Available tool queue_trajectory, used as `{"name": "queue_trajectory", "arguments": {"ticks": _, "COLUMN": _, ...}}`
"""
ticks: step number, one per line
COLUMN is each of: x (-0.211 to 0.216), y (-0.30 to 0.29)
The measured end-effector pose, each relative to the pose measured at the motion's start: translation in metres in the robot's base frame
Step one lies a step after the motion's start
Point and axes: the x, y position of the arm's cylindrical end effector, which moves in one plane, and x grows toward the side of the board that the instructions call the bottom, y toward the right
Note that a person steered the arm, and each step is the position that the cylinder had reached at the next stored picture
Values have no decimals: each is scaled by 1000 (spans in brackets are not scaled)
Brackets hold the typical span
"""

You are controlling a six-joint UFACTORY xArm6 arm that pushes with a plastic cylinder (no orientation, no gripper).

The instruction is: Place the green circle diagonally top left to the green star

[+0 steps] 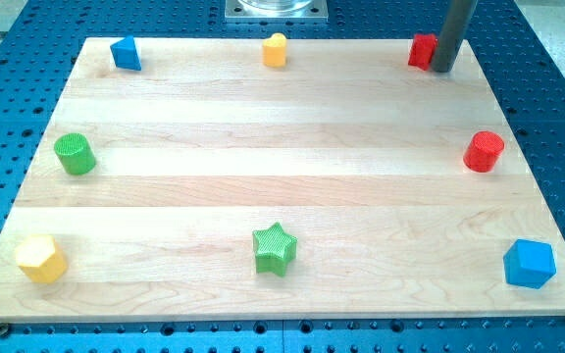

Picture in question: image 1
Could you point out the yellow hexagon block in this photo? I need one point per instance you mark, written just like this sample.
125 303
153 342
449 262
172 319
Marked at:
41 258

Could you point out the light wooden board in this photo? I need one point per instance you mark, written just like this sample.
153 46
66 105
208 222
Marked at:
354 152

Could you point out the red angular block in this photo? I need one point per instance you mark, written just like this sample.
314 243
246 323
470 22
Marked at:
422 50

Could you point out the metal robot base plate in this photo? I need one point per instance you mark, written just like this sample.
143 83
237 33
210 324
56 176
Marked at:
276 11

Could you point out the blue cube block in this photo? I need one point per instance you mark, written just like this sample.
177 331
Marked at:
529 263

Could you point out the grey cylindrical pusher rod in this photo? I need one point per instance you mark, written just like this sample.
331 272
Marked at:
452 33

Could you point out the yellow heart block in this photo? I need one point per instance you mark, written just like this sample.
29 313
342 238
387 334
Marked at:
274 50

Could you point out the green star block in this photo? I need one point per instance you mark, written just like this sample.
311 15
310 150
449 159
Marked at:
273 249

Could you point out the green cylinder block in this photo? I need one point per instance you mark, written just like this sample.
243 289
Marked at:
75 154

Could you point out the blue triangle block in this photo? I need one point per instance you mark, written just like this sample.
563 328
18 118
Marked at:
125 54

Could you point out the red cylinder block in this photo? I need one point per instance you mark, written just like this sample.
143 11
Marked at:
483 151

